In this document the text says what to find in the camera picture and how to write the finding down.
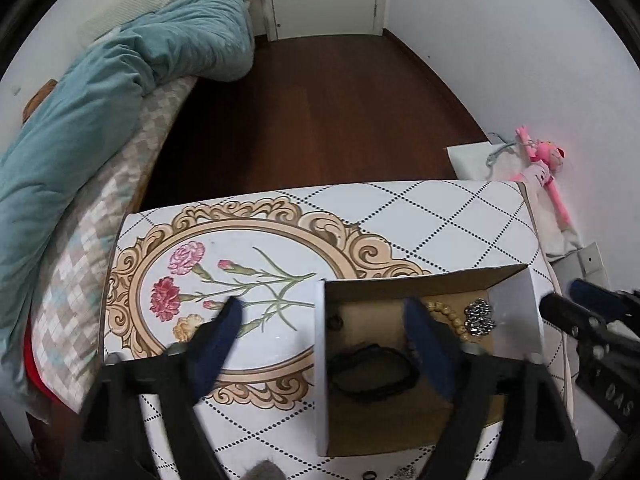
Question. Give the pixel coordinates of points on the teal quilted blanket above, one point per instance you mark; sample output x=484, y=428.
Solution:
x=100, y=100

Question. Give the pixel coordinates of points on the pink plush toy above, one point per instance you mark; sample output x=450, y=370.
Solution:
x=542, y=160

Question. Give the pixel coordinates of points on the grey furry object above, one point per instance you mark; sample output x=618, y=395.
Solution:
x=263, y=471

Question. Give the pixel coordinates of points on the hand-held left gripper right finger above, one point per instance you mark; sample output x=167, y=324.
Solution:
x=425, y=340

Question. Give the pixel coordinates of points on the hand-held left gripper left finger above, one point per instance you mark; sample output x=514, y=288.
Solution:
x=220, y=340

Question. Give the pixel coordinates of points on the small silver jewelry piece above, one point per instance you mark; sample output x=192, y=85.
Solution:
x=405, y=472

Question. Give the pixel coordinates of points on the checkered bed mattress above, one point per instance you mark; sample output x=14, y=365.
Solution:
x=85, y=280

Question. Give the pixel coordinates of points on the white wall socket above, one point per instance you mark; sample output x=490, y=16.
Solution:
x=593, y=259

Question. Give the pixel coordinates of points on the wooden bed headboard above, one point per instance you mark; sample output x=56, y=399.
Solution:
x=38, y=98

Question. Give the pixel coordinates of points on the red cloth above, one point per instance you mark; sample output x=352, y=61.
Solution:
x=30, y=365

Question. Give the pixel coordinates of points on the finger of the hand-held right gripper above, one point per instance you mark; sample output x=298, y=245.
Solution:
x=595, y=294
x=570, y=315

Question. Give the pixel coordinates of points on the white cardboard box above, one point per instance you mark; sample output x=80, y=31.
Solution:
x=370, y=425

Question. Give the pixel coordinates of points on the white paper bag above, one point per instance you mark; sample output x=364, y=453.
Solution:
x=475, y=162

